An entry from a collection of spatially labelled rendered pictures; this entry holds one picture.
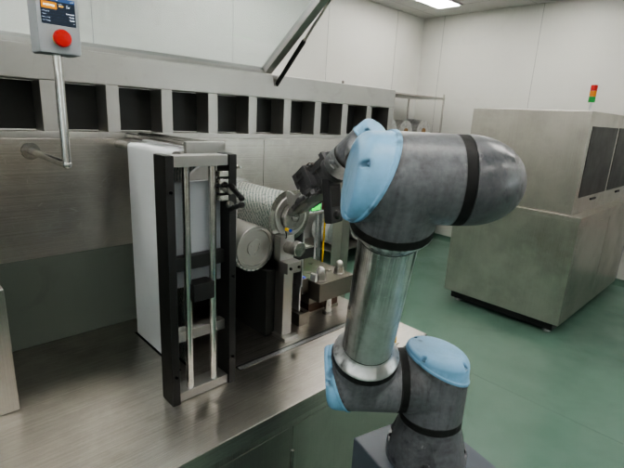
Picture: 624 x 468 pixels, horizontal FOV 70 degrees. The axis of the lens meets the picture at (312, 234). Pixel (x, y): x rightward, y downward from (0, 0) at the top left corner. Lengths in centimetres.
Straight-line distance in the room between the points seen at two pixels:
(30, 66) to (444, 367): 111
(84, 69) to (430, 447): 116
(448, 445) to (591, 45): 501
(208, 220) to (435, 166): 57
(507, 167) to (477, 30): 556
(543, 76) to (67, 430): 537
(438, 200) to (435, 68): 578
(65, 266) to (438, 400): 99
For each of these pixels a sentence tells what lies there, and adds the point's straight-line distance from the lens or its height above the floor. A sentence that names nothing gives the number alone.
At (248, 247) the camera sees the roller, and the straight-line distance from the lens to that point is 119.
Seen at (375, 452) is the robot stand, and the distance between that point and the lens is 97.
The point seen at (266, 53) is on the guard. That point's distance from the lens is 155.
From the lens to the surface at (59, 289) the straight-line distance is 138.
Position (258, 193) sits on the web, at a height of 130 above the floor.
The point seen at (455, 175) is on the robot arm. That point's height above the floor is 147.
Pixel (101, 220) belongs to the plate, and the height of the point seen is 122.
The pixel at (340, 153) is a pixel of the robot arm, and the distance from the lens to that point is 103.
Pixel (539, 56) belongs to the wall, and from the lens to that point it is 575.
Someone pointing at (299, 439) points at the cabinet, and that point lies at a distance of 119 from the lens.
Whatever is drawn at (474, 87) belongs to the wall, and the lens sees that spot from 600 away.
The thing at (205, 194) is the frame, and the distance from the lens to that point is 97.
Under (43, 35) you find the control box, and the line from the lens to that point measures 97.
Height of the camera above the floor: 153
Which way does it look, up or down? 15 degrees down
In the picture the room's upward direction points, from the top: 3 degrees clockwise
